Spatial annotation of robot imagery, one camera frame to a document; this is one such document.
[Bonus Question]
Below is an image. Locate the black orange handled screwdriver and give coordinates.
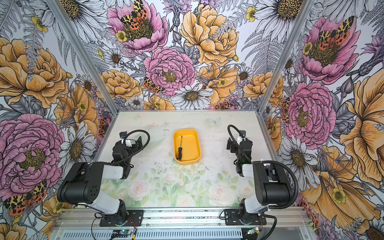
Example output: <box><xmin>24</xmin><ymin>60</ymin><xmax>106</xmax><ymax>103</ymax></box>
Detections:
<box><xmin>176</xmin><ymin>136</ymin><xmax>183</xmax><ymax>161</ymax></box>

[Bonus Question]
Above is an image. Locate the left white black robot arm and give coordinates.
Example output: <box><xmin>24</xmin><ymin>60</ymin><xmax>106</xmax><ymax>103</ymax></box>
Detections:
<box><xmin>57</xmin><ymin>137</ymin><xmax>144</xmax><ymax>226</ymax></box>

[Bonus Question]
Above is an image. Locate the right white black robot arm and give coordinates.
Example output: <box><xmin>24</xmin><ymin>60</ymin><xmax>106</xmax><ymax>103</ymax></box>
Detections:
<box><xmin>224</xmin><ymin>136</ymin><xmax>299</xmax><ymax>226</ymax></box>

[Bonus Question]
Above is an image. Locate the yellow plastic bin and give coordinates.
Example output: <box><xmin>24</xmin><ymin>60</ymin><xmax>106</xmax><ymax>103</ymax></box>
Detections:
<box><xmin>173</xmin><ymin>129</ymin><xmax>202</xmax><ymax>166</ymax></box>

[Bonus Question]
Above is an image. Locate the green circuit board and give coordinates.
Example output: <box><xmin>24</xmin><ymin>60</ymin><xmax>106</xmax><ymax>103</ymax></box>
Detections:
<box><xmin>110</xmin><ymin>229</ymin><xmax>134</xmax><ymax>240</ymax></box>

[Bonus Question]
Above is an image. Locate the small right circuit board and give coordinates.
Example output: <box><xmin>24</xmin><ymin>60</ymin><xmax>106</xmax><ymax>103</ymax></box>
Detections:
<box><xmin>247</xmin><ymin>227</ymin><xmax>260</xmax><ymax>235</ymax></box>

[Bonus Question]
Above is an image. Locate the left black corrugated cable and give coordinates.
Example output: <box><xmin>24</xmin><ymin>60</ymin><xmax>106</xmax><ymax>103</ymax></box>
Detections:
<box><xmin>115</xmin><ymin>129</ymin><xmax>151</xmax><ymax>165</ymax></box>

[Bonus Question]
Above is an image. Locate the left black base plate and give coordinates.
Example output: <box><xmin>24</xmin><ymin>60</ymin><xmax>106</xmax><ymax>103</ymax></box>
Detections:
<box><xmin>99</xmin><ymin>210</ymin><xmax>144</xmax><ymax>227</ymax></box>

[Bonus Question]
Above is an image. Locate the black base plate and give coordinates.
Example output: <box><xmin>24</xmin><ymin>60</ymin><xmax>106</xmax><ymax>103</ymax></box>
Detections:
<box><xmin>224</xmin><ymin>209</ymin><xmax>267</xmax><ymax>226</ymax></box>
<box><xmin>99</xmin><ymin>210</ymin><xmax>144</xmax><ymax>227</ymax></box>

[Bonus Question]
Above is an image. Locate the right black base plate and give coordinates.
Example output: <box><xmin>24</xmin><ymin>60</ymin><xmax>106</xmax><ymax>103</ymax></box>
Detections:
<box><xmin>224</xmin><ymin>209</ymin><xmax>267</xmax><ymax>226</ymax></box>

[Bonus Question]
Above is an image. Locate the aluminium front rail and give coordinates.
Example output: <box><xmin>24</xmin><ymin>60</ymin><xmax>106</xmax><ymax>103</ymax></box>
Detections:
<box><xmin>54</xmin><ymin>207</ymin><xmax>310</xmax><ymax>231</ymax></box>

